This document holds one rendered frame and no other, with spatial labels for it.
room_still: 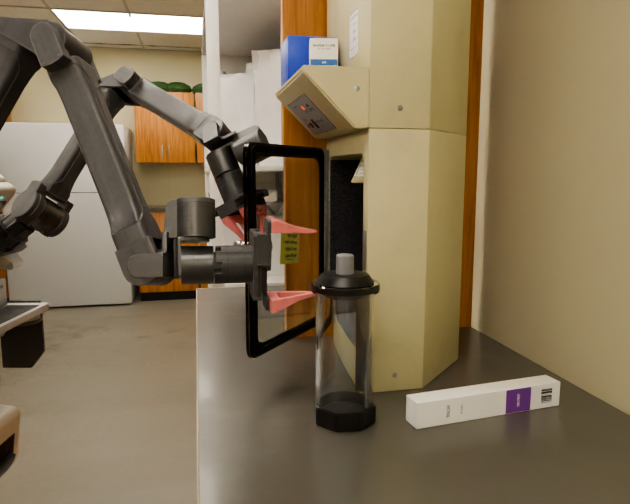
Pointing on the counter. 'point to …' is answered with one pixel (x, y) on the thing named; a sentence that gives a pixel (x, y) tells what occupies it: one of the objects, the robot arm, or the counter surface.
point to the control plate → (310, 114)
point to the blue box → (294, 55)
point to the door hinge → (326, 207)
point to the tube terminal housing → (410, 176)
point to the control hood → (332, 96)
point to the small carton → (323, 51)
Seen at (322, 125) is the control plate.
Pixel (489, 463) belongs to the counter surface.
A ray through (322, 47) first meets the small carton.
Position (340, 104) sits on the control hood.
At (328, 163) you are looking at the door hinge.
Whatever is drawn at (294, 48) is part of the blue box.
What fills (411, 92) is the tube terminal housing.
